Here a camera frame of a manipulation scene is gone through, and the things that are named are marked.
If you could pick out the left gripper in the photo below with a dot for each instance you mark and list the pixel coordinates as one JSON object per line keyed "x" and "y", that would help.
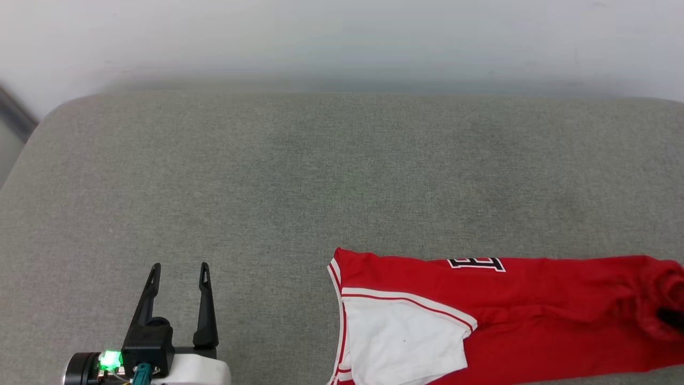
{"x": 155, "y": 347}

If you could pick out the red and white jersey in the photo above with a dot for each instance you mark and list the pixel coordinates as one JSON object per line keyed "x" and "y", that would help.
{"x": 534, "y": 315}

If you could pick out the grey fabric sofa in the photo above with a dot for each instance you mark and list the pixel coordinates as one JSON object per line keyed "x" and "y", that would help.
{"x": 320, "y": 176}

